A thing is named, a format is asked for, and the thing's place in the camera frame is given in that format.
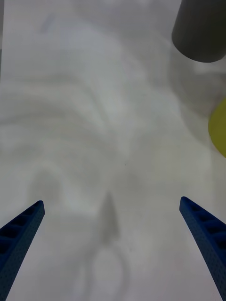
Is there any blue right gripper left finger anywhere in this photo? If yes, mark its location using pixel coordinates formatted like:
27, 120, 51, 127
0, 200, 46, 301

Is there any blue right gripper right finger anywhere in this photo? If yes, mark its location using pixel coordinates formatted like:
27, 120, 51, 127
179, 196, 226, 301

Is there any yellow-green plastic waste bin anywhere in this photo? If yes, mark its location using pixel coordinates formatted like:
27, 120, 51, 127
208, 97, 226, 158

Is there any grey plastic waste bin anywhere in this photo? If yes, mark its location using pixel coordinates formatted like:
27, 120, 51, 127
171, 0, 226, 63

